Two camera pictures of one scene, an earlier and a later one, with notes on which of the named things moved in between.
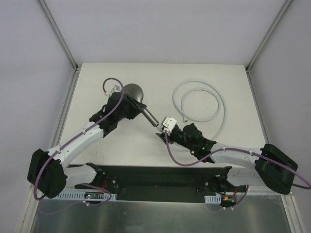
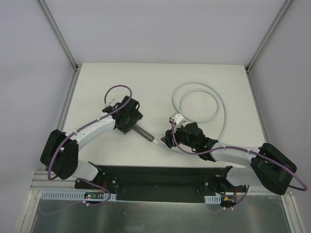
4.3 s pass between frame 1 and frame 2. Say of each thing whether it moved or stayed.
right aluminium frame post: stayed
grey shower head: moved
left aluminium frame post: stayed
